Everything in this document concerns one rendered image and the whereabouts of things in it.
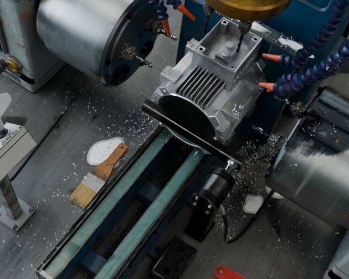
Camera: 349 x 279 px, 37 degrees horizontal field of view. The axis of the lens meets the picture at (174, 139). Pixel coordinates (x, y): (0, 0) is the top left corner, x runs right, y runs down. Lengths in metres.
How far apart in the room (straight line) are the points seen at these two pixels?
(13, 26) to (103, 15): 0.25
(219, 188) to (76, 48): 0.44
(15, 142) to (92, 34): 0.28
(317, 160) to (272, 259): 0.34
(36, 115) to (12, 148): 0.37
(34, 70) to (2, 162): 0.40
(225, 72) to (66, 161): 0.48
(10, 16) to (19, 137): 0.33
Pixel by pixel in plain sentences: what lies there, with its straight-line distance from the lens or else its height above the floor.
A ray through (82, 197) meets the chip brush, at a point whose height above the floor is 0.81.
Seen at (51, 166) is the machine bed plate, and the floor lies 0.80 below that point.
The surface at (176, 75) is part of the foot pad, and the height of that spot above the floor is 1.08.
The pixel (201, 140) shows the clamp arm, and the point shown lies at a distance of 1.09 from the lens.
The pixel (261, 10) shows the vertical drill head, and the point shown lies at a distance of 0.92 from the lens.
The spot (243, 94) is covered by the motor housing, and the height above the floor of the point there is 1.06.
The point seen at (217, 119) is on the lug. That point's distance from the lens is 1.05.
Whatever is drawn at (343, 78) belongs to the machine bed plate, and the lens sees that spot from 1.60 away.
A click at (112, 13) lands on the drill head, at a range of 1.12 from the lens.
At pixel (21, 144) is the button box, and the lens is 1.04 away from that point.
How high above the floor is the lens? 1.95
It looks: 58 degrees down
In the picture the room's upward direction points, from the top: 10 degrees clockwise
